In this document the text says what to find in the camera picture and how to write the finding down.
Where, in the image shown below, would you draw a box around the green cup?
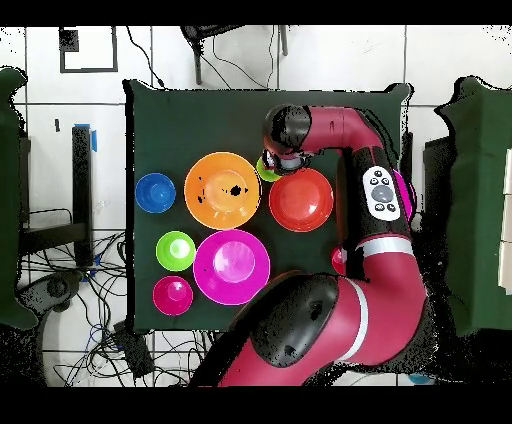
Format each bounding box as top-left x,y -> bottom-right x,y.
255,156 -> 283,184

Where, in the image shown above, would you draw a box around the orange-red bowl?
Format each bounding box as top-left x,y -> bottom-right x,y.
268,167 -> 335,234

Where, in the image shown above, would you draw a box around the large orange bowl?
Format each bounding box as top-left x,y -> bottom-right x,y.
183,151 -> 262,231

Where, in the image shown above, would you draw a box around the dark green tablecloth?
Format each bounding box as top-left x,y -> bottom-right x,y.
124,78 -> 413,335

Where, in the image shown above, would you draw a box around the large pink bowl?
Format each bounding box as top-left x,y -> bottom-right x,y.
192,228 -> 272,307
391,169 -> 417,221

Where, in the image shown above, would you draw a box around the small dark blue bowl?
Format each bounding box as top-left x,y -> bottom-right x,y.
134,172 -> 177,214

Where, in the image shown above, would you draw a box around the red cup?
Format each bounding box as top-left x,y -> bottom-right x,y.
330,245 -> 347,276

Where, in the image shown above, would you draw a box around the small green bowl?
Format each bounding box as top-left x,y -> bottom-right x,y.
155,230 -> 197,273

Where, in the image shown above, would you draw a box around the small crimson bowl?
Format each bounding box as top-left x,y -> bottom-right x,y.
152,275 -> 195,317

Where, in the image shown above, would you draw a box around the blue tape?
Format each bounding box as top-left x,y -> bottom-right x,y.
73,123 -> 98,154

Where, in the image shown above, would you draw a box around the black bench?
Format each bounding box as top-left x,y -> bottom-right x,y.
17,125 -> 94,268

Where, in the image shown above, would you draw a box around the green-covered side table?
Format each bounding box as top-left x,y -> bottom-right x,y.
434,76 -> 512,337
0,66 -> 39,330

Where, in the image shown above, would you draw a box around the black power brick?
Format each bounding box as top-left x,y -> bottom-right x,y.
112,320 -> 156,380

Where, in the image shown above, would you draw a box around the white boxes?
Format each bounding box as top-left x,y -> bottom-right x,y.
497,146 -> 512,296

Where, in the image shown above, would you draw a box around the grey office chair base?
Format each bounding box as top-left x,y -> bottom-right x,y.
17,270 -> 85,314

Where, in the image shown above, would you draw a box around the black cable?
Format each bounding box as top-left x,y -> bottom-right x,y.
125,25 -> 166,88

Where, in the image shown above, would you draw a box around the tangle of cables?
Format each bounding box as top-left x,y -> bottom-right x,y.
19,229 -> 209,387

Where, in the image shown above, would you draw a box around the black square frame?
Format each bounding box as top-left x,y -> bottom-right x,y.
58,25 -> 120,74

